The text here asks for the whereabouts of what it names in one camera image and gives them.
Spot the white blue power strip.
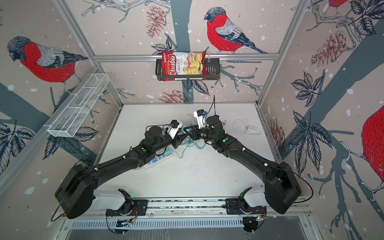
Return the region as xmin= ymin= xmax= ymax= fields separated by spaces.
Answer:
xmin=144 ymin=148 xmax=173 ymax=171

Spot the teal multi-head charging cable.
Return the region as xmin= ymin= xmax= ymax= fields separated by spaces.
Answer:
xmin=172 ymin=137 xmax=208 ymax=160

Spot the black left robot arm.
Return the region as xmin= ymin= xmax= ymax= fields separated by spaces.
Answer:
xmin=55 ymin=126 xmax=188 ymax=219

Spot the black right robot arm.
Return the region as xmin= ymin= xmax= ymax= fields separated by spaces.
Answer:
xmin=185 ymin=115 xmax=302 ymax=214

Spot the red chips bag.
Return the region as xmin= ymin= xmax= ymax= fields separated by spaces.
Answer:
xmin=162 ymin=51 xmax=207 ymax=81

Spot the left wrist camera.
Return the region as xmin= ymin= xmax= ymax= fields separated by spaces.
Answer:
xmin=168 ymin=120 xmax=183 ymax=139

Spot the white charger adapter with cable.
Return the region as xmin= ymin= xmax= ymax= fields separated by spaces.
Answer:
xmin=232 ymin=119 xmax=261 ymax=135

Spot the black wall basket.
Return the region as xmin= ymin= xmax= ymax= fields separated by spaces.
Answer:
xmin=155 ymin=59 xmax=221 ymax=81

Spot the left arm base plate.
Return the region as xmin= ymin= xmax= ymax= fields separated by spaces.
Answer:
xmin=106 ymin=199 xmax=149 ymax=217

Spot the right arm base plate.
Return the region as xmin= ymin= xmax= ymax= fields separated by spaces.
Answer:
xmin=222 ymin=198 xmax=267 ymax=216

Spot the aluminium front rail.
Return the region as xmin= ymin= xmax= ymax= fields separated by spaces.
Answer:
xmin=77 ymin=192 xmax=308 ymax=218

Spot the white wire wall basket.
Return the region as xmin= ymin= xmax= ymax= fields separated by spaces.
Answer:
xmin=48 ymin=73 xmax=110 ymax=138

